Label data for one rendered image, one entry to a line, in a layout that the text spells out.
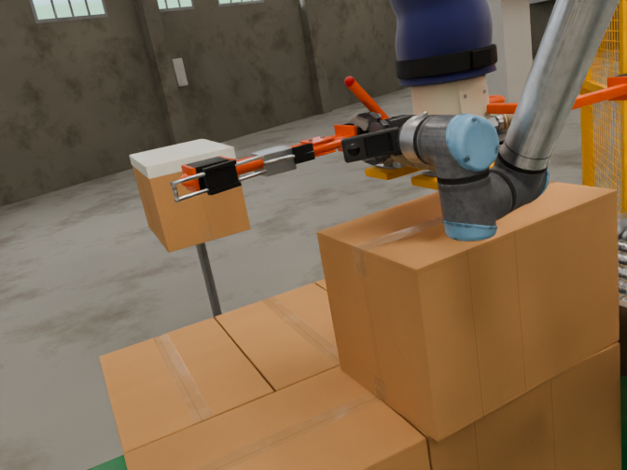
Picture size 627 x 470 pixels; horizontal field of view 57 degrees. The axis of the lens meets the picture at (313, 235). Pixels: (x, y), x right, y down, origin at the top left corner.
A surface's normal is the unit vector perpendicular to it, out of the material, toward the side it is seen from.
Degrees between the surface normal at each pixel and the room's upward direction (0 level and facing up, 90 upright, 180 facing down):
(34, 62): 90
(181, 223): 90
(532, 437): 90
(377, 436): 0
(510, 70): 90
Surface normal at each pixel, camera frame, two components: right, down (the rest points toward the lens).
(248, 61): 0.72, 0.09
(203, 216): 0.40, 0.21
